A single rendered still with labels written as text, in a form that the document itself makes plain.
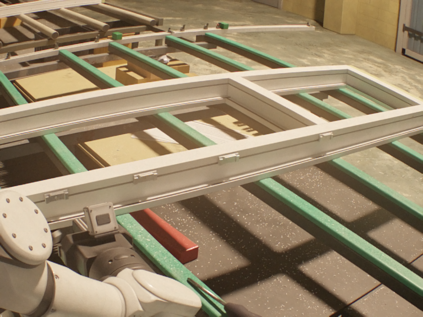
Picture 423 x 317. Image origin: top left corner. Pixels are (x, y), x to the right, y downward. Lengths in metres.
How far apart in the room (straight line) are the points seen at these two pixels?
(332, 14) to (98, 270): 7.69
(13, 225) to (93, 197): 0.53
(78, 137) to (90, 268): 0.75
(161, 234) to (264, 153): 0.37
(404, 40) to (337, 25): 1.20
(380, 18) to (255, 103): 6.69
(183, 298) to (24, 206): 0.24
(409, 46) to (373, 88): 5.86
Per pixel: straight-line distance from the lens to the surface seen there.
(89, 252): 0.76
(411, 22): 7.71
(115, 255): 0.73
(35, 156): 2.49
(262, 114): 1.50
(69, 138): 1.45
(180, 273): 0.87
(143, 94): 1.47
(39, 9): 3.41
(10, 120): 1.33
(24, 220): 0.49
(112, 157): 1.75
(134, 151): 1.79
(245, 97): 1.55
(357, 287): 1.37
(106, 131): 1.49
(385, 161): 3.68
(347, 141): 1.40
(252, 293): 1.28
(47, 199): 0.95
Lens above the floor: 1.40
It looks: 25 degrees down
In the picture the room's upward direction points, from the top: 5 degrees clockwise
